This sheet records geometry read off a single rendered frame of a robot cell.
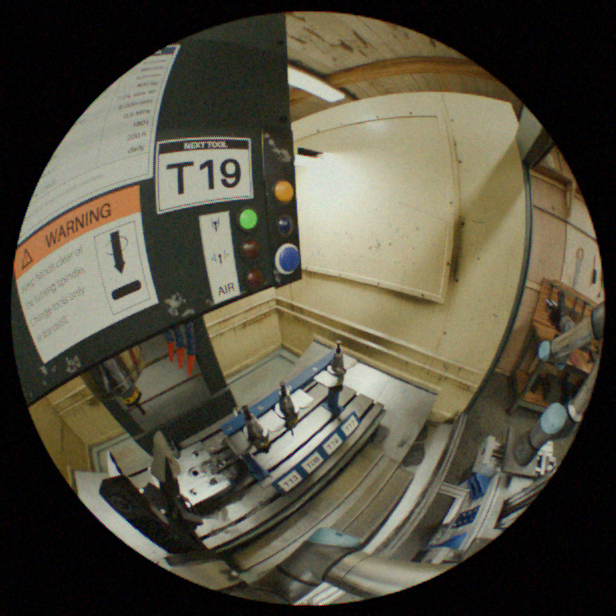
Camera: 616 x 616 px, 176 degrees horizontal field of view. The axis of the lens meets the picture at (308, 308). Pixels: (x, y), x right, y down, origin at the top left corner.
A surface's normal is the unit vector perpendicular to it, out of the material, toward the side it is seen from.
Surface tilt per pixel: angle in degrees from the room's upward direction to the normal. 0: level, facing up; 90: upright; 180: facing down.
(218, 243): 90
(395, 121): 90
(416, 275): 90
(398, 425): 24
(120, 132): 90
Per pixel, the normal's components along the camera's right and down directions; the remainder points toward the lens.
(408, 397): -0.33, -0.67
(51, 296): 0.72, 0.26
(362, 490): 0.04, -0.94
